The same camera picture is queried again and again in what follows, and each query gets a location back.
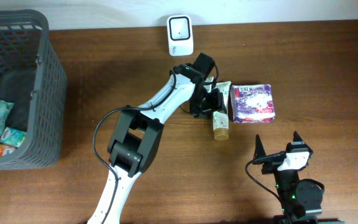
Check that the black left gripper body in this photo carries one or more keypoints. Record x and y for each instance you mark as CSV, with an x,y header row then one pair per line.
x,y
209,98

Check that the white cream tube gold cap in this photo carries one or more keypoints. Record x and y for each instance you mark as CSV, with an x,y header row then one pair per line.
x,y
221,118

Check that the white barcode scanner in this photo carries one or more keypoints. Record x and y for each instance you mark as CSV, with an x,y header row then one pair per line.
x,y
180,35

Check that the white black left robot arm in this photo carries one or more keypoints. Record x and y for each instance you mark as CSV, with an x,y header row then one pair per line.
x,y
136,137

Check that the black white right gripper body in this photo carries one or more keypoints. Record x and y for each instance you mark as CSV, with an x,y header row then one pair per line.
x,y
271,167

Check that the teal tissue packet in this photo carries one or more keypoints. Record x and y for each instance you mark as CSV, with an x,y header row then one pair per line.
x,y
12,137

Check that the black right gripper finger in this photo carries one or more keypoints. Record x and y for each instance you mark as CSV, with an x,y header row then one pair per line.
x,y
259,151
296,137

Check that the purple tissue pack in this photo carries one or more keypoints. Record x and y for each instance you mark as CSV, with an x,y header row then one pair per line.
x,y
252,103

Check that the grey plastic mesh basket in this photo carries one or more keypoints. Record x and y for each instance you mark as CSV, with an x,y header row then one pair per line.
x,y
33,79

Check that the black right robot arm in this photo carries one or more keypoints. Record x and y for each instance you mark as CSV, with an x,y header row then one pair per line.
x,y
300,199

